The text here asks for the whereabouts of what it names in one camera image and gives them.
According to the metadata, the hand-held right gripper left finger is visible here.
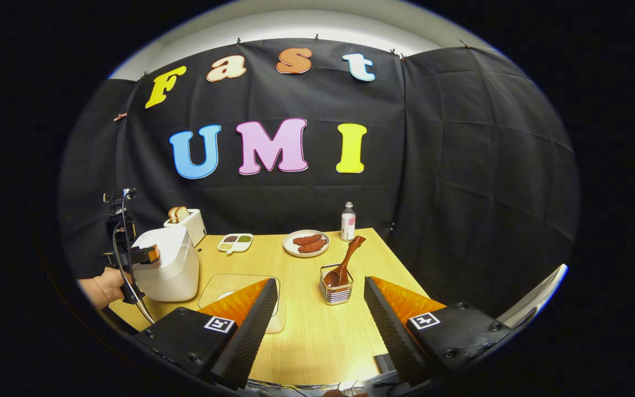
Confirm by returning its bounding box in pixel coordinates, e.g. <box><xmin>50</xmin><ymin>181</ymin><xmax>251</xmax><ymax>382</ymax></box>
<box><xmin>133</xmin><ymin>277</ymin><xmax>278</xmax><ymax>389</ymax></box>

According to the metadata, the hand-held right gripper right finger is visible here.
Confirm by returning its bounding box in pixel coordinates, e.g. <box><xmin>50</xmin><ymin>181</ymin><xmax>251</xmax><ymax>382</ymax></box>
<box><xmin>364</xmin><ymin>276</ymin><xmax>514</xmax><ymax>385</ymax></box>

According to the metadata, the white rice cooker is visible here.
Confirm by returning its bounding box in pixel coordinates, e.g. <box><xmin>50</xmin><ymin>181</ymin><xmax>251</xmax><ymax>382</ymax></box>
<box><xmin>130</xmin><ymin>225</ymin><xmax>200</xmax><ymax>302</ymax></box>

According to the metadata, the wire chopstick holder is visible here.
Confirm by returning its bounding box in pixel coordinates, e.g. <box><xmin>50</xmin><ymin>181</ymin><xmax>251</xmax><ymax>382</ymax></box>
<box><xmin>320</xmin><ymin>264</ymin><xmax>354</xmax><ymax>305</ymax></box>

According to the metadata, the brown wooden spoon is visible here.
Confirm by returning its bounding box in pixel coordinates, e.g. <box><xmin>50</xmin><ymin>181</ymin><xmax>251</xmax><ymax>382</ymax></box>
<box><xmin>324</xmin><ymin>235</ymin><xmax>367</xmax><ymax>288</ymax></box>

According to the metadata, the white toaster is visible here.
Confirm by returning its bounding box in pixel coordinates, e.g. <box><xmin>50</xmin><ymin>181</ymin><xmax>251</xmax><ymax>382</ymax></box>
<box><xmin>163</xmin><ymin>208</ymin><xmax>207</xmax><ymax>247</ymax></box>

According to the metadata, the divided white grain dish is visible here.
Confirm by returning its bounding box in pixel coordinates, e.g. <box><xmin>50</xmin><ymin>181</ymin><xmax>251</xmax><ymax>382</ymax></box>
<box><xmin>218</xmin><ymin>233</ymin><xmax>254</xmax><ymax>255</ymax></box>

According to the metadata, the white round plate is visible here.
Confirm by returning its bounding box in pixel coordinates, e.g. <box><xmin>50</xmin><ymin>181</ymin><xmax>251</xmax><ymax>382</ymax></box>
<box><xmin>283</xmin><ymin>229</ymin><xmax>330</xmax><ymax>258</ymax></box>

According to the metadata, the small pink label bottle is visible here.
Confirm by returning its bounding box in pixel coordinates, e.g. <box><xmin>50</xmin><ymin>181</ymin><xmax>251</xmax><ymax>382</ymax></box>
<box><xmin>341</xmin><ymin>202</ymin><xmax>357</xmax><ymax>242</ymax></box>

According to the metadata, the white curved panel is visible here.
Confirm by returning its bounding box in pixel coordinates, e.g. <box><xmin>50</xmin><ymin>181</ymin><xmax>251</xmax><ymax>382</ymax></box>
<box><xmin>497</xmin><ymin>264</ymin><xmax>569</xmax><ymax>329</ymax></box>

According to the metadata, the black backdrop cloth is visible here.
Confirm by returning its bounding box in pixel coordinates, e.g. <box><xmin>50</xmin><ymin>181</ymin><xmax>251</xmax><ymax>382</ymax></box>
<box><xmin>58</xmin><ymin>37</ymin><xmax>580</xmax><ymax>320</ymax></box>

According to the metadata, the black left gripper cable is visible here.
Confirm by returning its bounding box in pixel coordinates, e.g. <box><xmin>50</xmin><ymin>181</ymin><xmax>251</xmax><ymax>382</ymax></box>
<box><xmin>111</xmin><ymin>192</ymin><xmax>156</xmax><ymax>325</ymax></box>

